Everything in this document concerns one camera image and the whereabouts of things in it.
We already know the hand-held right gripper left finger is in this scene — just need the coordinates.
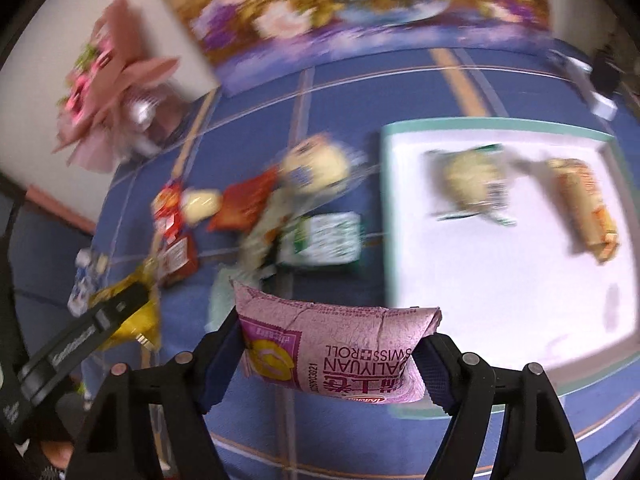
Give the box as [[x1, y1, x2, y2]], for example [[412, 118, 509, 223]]
[[65, 305, 246, 480]]

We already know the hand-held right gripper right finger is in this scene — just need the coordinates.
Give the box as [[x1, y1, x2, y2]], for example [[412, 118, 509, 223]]
[[410, 332, 586, 480]]

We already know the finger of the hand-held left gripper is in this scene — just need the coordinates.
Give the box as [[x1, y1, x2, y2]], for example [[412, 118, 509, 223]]
[[97, 284, 152, 333]]

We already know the yellow snack packet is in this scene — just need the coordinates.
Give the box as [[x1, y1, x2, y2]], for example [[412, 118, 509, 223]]
[[90, 265, 161, 351]]

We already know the pink snack packet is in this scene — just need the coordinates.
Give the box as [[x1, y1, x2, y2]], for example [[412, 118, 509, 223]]
[[232, 280, 443, 406]]

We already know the white tray box teal rim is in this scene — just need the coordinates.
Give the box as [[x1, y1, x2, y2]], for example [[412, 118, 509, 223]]
[[377, 115, 631, 421]]

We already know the green white biscuit packet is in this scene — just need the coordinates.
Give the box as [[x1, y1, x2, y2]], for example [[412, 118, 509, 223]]
[[277, 212, 363, 271]]

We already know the blue white small packet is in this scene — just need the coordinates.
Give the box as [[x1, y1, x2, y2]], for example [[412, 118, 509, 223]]
[[67, 247, 108, 316]]

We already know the pale plastic wrapper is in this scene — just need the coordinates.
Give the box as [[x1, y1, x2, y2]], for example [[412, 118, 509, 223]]
[[207, 266, 261, 333]]

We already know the dark red snack packet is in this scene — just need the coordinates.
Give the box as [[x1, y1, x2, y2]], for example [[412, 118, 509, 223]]
[[155, 235, 198, 287]]

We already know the red white snack packet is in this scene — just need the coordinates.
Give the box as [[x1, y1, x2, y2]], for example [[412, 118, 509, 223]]
[[151, 182, 187, 241]]

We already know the small yellow pastry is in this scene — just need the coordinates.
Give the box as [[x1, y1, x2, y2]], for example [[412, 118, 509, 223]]
[[181, 187, 223, 221]]

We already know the clear bread packet green print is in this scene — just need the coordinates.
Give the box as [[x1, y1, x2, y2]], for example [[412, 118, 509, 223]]
[[425, 144, 518, 226]]

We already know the orange snack packet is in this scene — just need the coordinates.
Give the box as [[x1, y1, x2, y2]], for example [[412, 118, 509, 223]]
[[545, 157, 621, 263]]

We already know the pink bouquet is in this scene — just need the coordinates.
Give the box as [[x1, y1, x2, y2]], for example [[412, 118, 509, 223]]
[[52, 0, 181, 171]]

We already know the white power strip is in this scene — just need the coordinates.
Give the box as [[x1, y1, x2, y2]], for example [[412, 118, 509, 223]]
[[547, 50, 618, 121]]

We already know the black charger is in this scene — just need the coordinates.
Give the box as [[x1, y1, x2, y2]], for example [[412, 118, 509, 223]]
[[590, 45, 626, 96]]

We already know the flower painting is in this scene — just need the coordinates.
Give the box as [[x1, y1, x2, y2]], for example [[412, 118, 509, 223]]
[[140, 0, 553, 96]]

